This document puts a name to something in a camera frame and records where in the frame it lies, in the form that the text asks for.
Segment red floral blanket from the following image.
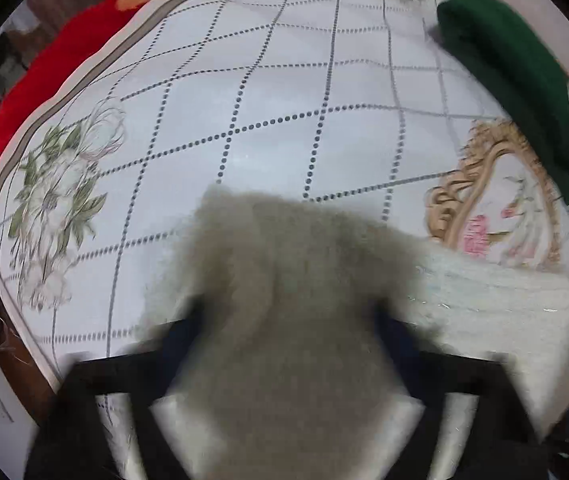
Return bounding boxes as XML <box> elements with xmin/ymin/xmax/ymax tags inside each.
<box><xmin>0</xmin><ymin>0</ymin><xmax>488</xmax><ymax>189</ymax></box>

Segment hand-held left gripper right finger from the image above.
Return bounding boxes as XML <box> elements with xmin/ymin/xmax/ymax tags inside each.
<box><xmin>375</xmin><ymin>306</ymin><xmax>551</xmax><ymax>480</ymax></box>

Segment white fuzzy jacket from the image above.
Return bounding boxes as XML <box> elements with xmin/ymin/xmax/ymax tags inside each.
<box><xmin>134</xmin><ymin>184</ymin><xmax>569</xmax><ymax>480</ymax></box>

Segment white checked floral cloth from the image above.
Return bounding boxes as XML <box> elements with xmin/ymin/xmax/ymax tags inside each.
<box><xmin>0</xmin><ymin>0</ymin><xmax>569</xmax><ymax>480</ymax></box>

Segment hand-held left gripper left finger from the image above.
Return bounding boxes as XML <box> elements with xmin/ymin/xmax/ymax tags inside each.
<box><xmin>23</xmin><ymin>309</ymin><xmax>206</xmax><ymax>480</ymax></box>

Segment green sweater with white stripes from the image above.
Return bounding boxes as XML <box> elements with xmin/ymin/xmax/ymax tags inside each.
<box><xmin>436</xmin><ymin>0</ymin><xmax>569</xmax><ymax>221</ymax></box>

